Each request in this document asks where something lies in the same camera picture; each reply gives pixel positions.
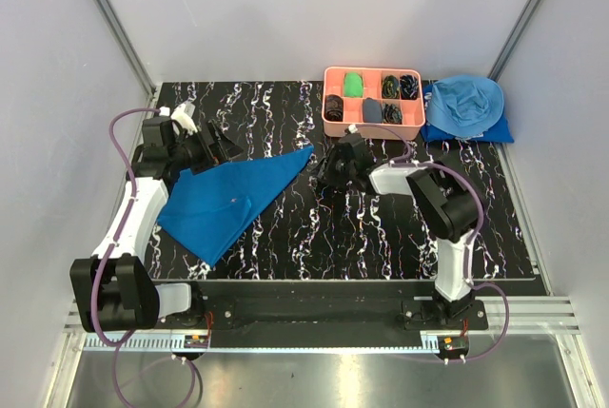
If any blue folded cloth bag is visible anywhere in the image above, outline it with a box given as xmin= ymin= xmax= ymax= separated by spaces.
xmin=421 ymin=115 xmax=514 ymax=144

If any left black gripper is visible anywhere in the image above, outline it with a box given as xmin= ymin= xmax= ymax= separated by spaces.
xmin=169 ymin=120 xmax=244 ymax=175

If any dark floral rolled tie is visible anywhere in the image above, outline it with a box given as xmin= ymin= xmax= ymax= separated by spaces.
xmin=383 ymin=103 xmax=403 ymax=125

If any right aluminium frame post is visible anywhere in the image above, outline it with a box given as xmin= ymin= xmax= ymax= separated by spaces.
xmin=487 ymin=0 xmax=544 ymax=82

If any light blue bucket hat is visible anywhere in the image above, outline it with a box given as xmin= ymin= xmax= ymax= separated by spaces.
xmin=425 ymin=74 xmax=504 ymax=138

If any aluminium frame post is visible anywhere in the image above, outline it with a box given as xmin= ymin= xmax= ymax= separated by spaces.
xmin=487 ymin=0 xmax=544 ymax=82
xmin=93 ymin=0 xmax=156 ymax=98

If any navy dotted rolled tie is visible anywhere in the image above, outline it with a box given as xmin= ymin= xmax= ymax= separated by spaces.
xmin=400 ymin=74 xmax=420 ymax=100

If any purple cable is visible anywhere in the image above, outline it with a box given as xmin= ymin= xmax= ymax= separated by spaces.
xmin=89 ymin=107 xmax=206 ymax=407
xmin=349 ymin=125 xmax=513 ymax=364

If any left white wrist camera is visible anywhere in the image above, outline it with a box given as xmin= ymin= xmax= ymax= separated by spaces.
xmin=159 ymin=102 xmax=199 ymax=135

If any blue cloth napkin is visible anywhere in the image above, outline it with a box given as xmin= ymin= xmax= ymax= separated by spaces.
xmin=157 ymin=146 xmax=313 ymax=266

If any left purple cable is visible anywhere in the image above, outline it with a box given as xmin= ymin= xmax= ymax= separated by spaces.
xmin=89 ymin=107 xmax=206 ymax=407

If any left aluminium frame post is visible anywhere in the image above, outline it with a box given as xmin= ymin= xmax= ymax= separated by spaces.
xmin=93 ymin=0 xmax=156 ymax=98

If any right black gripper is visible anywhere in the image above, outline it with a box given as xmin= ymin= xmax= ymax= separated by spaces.
xmin=308 ymin=144 xmax=356 ymax=188

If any green rolled cloth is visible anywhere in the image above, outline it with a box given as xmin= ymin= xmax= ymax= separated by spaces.
xmin=344 ymin=71 xmax=363 ymax=98

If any green patterned rolled tie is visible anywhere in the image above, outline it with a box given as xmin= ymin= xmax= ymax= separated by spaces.
xmin=382 ymin=75 xmax=401 ymax=99

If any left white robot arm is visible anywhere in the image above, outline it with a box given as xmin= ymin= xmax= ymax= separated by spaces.
xmin=69 ymin=116 xmax=242 ymax=335

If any pink compartment tray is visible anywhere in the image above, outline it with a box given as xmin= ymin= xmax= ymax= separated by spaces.
xmin=322 ymin=67 xmax=425 ymax=141

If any dark patterned rolled tie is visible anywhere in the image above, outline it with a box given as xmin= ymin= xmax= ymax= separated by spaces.
xmin=324 ymin=94 xmax=344 ymax=122

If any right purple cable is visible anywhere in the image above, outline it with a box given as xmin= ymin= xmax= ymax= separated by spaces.
xmin=349 ymin=125 xmax=513 ymax=364

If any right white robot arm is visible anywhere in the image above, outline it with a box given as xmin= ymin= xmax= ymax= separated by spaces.
xmin=314 ymin=132 xmax=484 ymax=329

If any grey rolled cloth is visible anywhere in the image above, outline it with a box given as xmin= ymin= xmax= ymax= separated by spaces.
xmin=362 ymin=98 xmax=383 ymax=124

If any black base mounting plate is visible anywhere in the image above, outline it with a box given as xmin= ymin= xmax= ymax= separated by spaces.
xmin=157 ymin=281 xmax=488 ymax=352

